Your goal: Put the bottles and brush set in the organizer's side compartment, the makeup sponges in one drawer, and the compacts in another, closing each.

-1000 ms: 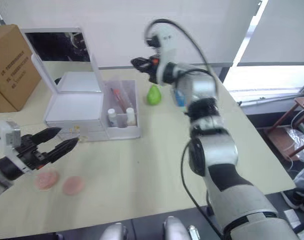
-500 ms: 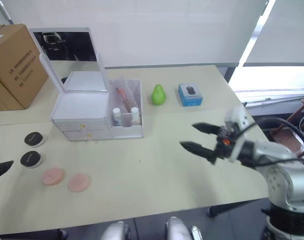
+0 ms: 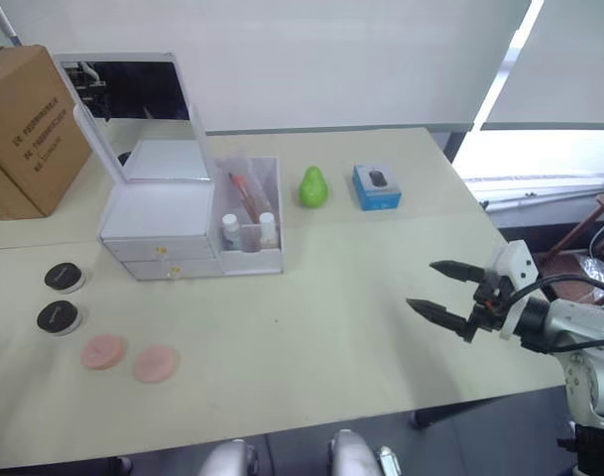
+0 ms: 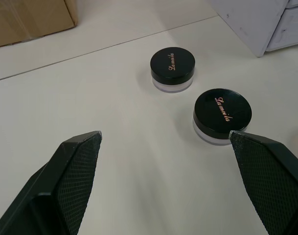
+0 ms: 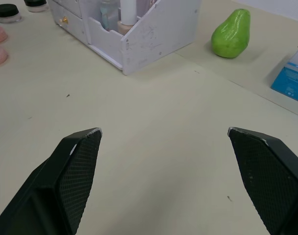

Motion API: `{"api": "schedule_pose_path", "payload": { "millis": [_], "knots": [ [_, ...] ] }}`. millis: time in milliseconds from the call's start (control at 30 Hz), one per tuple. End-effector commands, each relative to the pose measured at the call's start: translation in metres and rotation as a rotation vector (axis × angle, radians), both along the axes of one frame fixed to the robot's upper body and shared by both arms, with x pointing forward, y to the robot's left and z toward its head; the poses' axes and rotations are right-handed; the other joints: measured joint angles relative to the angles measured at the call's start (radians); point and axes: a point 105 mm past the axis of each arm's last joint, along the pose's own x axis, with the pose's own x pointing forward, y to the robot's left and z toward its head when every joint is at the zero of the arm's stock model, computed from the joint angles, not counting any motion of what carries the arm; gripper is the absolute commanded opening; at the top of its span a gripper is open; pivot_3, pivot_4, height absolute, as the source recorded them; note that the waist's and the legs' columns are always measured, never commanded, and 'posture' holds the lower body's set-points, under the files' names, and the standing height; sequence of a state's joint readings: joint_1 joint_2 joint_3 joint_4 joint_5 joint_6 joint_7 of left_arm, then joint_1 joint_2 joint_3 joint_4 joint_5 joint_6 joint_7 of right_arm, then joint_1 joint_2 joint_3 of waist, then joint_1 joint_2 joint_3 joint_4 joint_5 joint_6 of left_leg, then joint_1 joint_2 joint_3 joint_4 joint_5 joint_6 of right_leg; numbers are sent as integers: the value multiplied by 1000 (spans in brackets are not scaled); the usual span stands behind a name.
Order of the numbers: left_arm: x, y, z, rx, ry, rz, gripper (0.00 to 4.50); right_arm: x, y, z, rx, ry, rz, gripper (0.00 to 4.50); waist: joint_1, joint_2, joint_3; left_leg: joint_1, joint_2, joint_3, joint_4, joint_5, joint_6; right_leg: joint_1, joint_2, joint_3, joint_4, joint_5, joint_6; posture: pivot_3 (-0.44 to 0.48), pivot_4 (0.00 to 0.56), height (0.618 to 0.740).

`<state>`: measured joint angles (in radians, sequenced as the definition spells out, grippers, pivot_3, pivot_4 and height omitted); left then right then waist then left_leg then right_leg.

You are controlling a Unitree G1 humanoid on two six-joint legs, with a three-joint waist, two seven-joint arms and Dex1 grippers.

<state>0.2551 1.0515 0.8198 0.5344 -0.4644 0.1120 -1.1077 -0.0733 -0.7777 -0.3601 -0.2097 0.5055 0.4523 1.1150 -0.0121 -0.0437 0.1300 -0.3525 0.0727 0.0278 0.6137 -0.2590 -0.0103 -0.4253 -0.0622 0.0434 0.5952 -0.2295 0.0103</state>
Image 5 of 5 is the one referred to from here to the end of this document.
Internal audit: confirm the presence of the clear bottle with white cap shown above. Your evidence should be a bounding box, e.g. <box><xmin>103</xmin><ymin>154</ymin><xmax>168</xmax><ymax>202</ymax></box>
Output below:
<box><xmin>99</xmin><ymin>0</ymin><xmax>120</xmax><ymax>31</ymax></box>

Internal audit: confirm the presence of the white drawer with gold knob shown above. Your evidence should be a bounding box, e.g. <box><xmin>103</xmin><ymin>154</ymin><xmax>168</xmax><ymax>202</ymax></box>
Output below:
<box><xmin>47</xmin><ymin>0</ymin><xmax>83</xmax><ymax>18</ymax></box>
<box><xmin>50</xmin><ymin>1</ymin><xmax>89</xmax><ymax>44</ymax></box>

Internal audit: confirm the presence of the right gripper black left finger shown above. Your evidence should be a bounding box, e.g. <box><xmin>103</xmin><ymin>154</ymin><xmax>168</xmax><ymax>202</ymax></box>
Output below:
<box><xmin>0</xmin><ymin>127</ymin><xmax>103</xmax><ymax>235</ymax></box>

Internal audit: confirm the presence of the white makeup organizer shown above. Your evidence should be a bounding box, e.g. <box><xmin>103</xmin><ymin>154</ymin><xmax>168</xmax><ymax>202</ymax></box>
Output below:
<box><xmin>47</xmin><ymin>0</ymin><xmax>203</xmax><ymax>76</ymax></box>

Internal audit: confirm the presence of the green pear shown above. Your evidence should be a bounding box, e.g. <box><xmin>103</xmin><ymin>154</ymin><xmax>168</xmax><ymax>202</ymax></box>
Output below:
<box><xmin>211</xmin><ymin>8</ymin><xmax>252</xmax><ymax>59</ymax></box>

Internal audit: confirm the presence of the beige foundation bottle white cap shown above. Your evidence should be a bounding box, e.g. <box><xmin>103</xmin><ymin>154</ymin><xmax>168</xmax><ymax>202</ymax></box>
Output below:
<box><xmin>116</xmin><ymin>0</ymin><xmax>138</xmax><ymax>35</ymax></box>

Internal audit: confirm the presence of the blue product box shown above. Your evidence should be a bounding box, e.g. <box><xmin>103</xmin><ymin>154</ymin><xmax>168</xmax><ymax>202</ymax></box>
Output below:
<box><xmin>270</xmin><ymin>42</ymin><xmax>298</xmax><ymax>105</ymax></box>

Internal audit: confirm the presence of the black lidded round compact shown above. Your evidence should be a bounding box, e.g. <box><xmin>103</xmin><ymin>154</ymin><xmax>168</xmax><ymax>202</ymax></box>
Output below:
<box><xmin>0</xmin><ymin>4</ymin><xmax>23</xmax><ymax>24</ymax></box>
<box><xmin>23</xmin><ymin>0</ymin><xmax>49</xmax><ymax>13</ymax></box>

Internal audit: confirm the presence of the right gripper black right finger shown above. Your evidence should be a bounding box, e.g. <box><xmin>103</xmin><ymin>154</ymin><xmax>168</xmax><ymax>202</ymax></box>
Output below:
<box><xmin>228</xmin><ymin>127</ymin><xmax>298</xmax><ymax>235</ymax></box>

